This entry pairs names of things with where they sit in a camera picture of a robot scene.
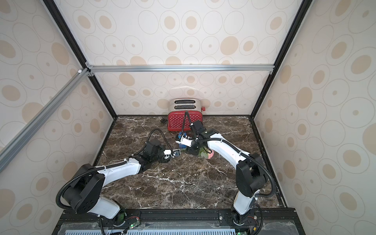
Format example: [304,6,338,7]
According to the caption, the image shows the silver aluminium rail back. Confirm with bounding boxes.
[88,64,275,72]

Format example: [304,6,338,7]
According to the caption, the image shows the black corner frame post right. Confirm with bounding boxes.
[250,0,313,120]

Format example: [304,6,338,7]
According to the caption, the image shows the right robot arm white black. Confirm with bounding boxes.
[175,120,276,226]

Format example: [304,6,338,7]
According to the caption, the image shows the red polka dot toaster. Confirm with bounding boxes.
[167,98,205,132]

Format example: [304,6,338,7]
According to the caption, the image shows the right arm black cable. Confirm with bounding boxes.
[181,111,277,235]

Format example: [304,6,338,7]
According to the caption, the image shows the blue tape dispenser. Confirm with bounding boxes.
[175,132,188,149]

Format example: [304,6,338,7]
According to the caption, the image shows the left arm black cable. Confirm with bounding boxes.
[55,128,175,211]

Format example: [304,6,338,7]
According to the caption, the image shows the silver aluminium rail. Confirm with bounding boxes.
[88,64,275,72]
[1,68,89,171]

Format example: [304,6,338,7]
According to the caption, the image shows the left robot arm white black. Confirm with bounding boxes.
[55,139,181,220]

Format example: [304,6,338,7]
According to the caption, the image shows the black corner frame post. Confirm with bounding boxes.
[43,0,117,119]
[250,0,313,120]

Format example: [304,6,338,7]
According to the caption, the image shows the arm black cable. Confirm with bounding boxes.
[55,128,175,211]
[181,111,277,235]

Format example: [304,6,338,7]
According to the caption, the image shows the silver aluminium rail left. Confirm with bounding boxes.
[1,68,89,171]

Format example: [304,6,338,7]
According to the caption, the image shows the black corner frame post left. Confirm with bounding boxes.
[43,0,117,119]

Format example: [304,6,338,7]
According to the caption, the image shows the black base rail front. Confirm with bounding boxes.
[53,208,305,235]

